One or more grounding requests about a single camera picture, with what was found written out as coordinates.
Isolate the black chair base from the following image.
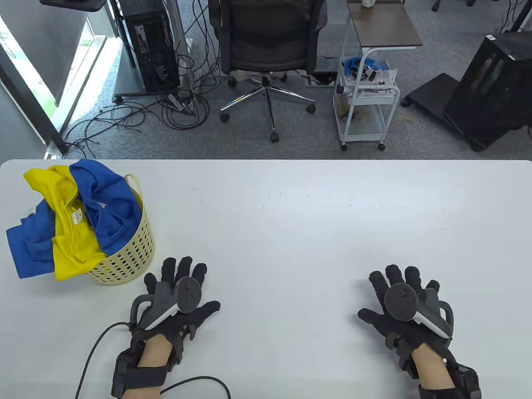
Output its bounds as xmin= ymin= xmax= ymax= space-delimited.
xmin=431 ymin=0 xmax=478 ymax=12

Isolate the brown top side table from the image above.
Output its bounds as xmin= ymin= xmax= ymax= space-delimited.
xmin=341 ymin=0 xmax=424 ymax=52

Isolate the grey handheld controller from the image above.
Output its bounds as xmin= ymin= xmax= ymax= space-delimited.
xmin=383 ymin=283 xmax=454 ymax=339
xmin=131 ymin=278 xmax=203 ymax=331

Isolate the black computer case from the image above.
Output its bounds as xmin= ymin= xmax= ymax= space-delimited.
xmin=444 ymin=31 xmax=532 ymax=152

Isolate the person's left hand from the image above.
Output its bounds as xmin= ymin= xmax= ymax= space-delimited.
xmin=129 ymin=256 xmax=222 ymax=367

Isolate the black wheeled platform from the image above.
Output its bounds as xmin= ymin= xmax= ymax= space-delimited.
xmin=401 ymin=73 xmax=462 ymax=125

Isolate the white rolling utility cart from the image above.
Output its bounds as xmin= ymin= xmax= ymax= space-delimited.
xmin=332 ymin=47 xmax=401 ymax=152

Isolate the person's right forearm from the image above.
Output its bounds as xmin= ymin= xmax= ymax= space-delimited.
xmin=411 ymin=343 xmax=458 ymax=399

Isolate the yellow t-shirt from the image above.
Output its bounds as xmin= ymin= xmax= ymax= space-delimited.
xmin=23 ymin=165 xmax=109 ymax=282

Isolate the brown bag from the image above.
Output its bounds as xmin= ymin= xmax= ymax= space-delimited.
xmin=335 ymin=94 xmax=358 ymax=123

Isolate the black wrist camera strap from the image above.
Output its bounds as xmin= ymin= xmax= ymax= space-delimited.
xmin=418 ymin=362 xmax=483 ymax=399
xmin=111 ymin=349 xmax=177 ymax=397

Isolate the black stand pole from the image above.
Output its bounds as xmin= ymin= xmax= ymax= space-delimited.
xmin=497 ymin=0 xmax=532 ymax=34

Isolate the clear bag of papers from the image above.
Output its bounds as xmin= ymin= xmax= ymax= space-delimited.
xmin=357 ymin=66 xmax=399 ymax=98

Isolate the blue cloth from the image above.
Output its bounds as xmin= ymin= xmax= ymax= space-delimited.
xmin=343 ymin=57 xmax=389 ymax=77

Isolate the tangle of black floor cables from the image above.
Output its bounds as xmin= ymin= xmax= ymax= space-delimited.
xmin=62 ymin=0 xmax=223 ymax=160

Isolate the black floor box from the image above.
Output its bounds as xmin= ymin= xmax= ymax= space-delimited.
xmin=310 ymin=56 xmax=338 ymax=88

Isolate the person's right hand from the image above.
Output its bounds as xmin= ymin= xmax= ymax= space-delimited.
xmin=357 ymin=265 xmax=458 ymax=377

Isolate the blue t-shirt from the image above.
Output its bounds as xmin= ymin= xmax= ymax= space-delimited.
xmin=6 ymin=197 xmax=57 ymax=280
xmin=69 ymin=159 xmax=144 ymax=254

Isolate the black window frame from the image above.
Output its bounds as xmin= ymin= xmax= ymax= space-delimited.
xmin=0 ymin=54 xmax=69 ymax=155

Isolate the grey rolling desk base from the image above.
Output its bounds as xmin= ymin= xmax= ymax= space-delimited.
xmin=113 ymin=42 xmax=183 ymax=104

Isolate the yellow perforated laundry basket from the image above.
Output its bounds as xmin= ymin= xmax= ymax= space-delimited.
xmin=85 ymin=174 xmax=155 ymax=286

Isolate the black computer tower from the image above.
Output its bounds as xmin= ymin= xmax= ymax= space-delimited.
xmin=121 ymin=0 xmax=181 ymax=93

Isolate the black desk top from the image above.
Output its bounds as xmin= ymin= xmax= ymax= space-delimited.
xmin=39 ymin=0 xmax=109 ymax=12

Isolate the black mesh office chair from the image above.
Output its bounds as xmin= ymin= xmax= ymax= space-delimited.
xmin=208 ymin=0 xmax=329 ymax=144

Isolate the person's left forearm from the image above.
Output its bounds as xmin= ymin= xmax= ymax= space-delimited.
xmin=125 ymin=335 xmax=173 ymax=399

